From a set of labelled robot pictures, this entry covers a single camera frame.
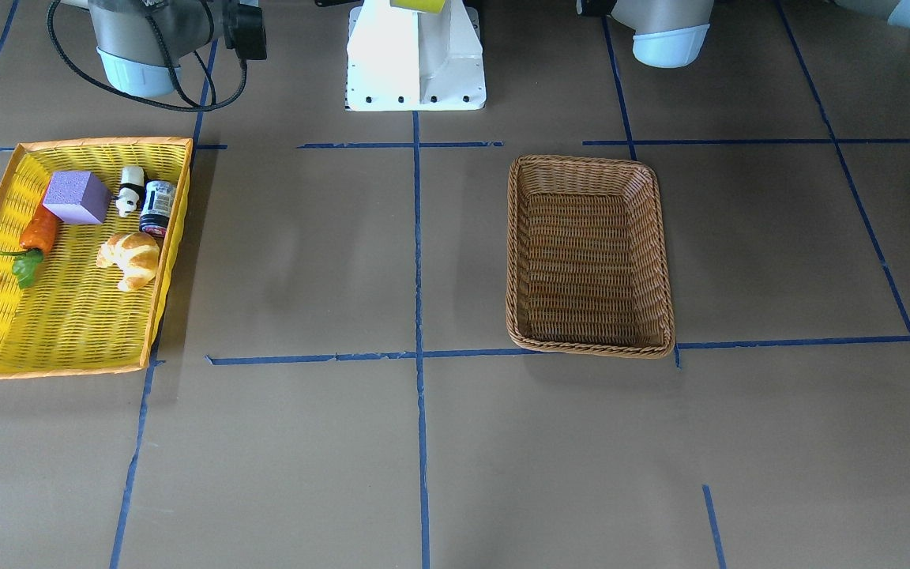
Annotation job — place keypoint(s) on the yellow tape roll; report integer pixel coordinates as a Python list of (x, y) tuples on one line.
[(422, 6)]

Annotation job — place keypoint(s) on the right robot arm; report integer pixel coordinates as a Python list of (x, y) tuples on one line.
[(140, 45)]

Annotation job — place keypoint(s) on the brown wicker basket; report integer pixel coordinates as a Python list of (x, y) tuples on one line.
[(587, 263)]

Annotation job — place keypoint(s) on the yellow plastic basket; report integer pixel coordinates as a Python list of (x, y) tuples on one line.
[(73, 320)]

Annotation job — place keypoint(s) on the small dark jar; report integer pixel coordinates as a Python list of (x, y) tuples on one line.
[(157, 208)]

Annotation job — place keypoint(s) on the toy croissant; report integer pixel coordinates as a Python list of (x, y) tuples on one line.
[(136, 254)]

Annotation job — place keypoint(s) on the toy panda figure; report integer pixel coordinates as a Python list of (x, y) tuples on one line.
[(131, 191)]

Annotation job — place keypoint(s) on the purple foam block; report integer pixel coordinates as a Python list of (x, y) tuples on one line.
[(77, 197)]

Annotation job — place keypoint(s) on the toy carrot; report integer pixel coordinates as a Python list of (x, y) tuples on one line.
[(36, 242)]

